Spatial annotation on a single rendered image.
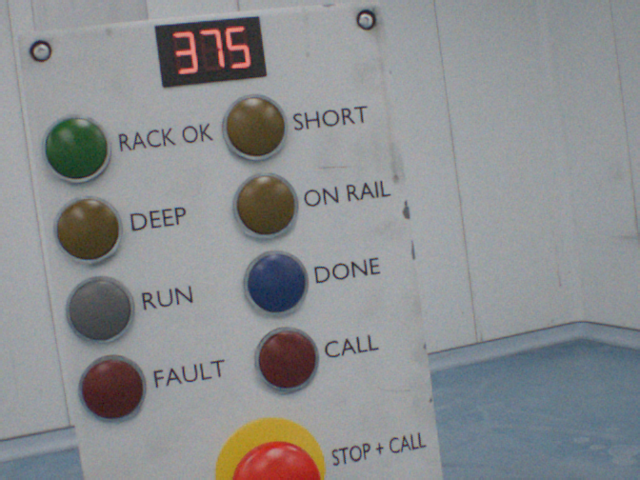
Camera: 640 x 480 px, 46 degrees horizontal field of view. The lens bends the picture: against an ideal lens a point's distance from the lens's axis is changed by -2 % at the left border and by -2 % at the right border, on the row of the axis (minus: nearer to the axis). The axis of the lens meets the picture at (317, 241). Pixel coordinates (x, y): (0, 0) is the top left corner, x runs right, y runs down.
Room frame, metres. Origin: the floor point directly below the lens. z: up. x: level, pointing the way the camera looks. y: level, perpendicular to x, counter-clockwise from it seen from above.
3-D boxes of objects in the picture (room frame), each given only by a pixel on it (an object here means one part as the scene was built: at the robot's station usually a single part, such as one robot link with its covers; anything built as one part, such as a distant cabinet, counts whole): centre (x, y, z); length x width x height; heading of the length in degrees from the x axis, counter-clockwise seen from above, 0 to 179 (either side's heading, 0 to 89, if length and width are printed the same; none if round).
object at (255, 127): (0.35, 0.02, 1.10); 0.03 x 0.01 x 0.03; 101
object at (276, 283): (0.35, 0.02, 1.03); 0.03 x 0.01 x 0.03; 101
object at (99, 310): (0.33, 0.10, 1.03); 0.03 x 0.01 x 0.03; 101
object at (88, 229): (0.33, 0.10, 1.07); 0.03 x 0.01 x 0.03; 101
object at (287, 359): (0.35, 0.02, 0.99); 0.03 x 0.01 x 0.03; 101
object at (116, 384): (0.33, 0.10, 0.99); 0.03 x 0.01 x 0.03; 101
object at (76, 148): (0.33, 0.10, 1.10); 0.03 x 0.01 x 0.03; 101
